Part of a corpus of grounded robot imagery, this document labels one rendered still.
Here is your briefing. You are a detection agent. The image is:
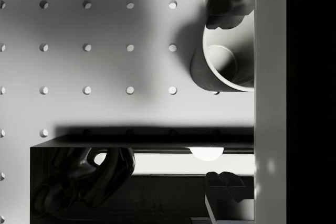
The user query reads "black mug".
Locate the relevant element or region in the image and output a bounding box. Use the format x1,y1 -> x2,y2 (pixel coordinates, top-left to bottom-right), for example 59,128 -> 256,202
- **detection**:
190,23 -> 255,93

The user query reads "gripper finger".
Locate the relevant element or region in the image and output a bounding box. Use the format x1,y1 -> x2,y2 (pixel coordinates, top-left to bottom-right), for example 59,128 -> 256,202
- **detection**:
205,0 -> 255,30
205,171 -> 255,221

